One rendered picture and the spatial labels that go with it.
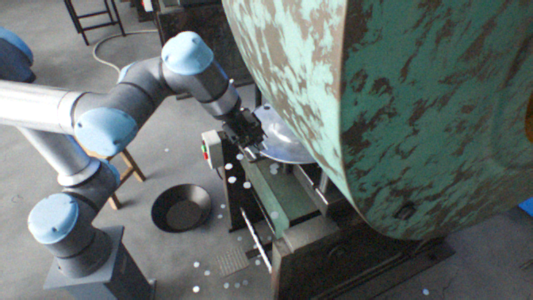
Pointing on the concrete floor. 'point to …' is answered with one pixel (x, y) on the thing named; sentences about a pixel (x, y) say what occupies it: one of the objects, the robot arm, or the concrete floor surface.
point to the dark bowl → (181, 208)
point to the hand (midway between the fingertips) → (257, 147)
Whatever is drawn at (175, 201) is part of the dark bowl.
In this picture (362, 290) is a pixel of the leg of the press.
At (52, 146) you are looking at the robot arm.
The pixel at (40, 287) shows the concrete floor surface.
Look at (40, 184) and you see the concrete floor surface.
